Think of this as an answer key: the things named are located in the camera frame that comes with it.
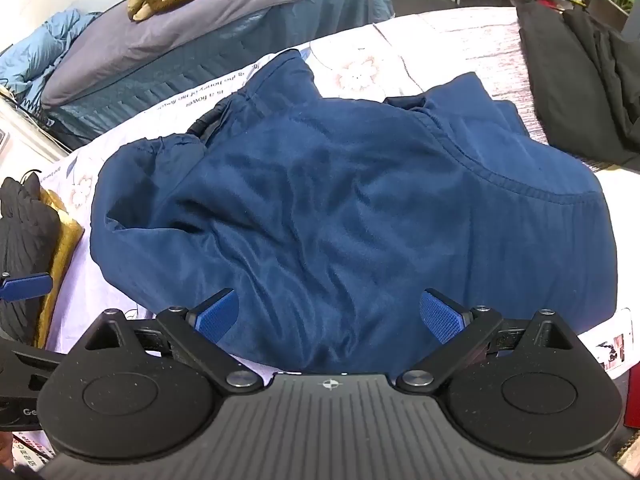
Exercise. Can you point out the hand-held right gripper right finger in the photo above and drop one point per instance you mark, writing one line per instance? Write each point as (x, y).
(439, 316)

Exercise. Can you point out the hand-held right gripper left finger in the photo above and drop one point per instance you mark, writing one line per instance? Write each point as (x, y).
(218, 314)

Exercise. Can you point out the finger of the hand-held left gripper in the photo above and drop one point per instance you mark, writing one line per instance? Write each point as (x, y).
(25, 285)

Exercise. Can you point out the navy blue jacket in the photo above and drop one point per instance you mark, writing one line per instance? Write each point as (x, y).
(345, 210)

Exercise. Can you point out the pile of black clothes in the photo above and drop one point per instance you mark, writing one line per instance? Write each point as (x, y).
(585, 80)

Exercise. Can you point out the black ribbed garment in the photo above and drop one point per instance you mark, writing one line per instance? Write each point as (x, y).
(25, 230)

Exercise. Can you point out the golden yellow cloth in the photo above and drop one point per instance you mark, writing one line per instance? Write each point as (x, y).
(62, 240)

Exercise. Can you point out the red printed packet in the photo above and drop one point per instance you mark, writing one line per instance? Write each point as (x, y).
(25, 452)

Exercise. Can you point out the red object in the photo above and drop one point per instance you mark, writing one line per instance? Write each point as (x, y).
(632, 414)

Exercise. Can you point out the light blue quilt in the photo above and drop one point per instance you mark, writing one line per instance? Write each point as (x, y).
(40, 55)

